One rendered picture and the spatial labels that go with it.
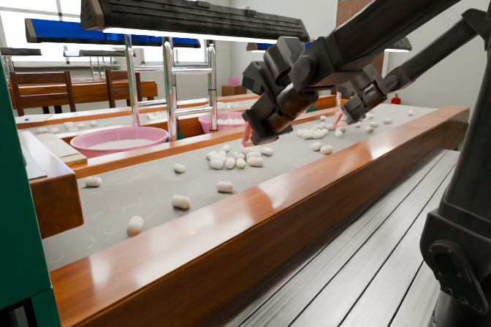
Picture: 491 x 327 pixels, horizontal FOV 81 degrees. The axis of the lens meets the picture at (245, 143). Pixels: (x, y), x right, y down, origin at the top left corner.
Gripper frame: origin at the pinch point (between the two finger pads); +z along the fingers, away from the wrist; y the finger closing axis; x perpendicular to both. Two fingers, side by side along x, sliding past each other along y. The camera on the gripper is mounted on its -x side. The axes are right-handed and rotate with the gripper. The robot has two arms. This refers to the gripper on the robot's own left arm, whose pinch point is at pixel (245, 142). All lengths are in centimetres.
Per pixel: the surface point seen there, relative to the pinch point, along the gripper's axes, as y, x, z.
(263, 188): 6.6, 11.1, -5.4
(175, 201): 19.4, 6.4, 1.8
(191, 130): -23, -28, 49
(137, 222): 27.4, 7.8, -0.7
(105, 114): -2, -55, 73
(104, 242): 31.8, 8.4, 1.7
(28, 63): -39, -340, 377
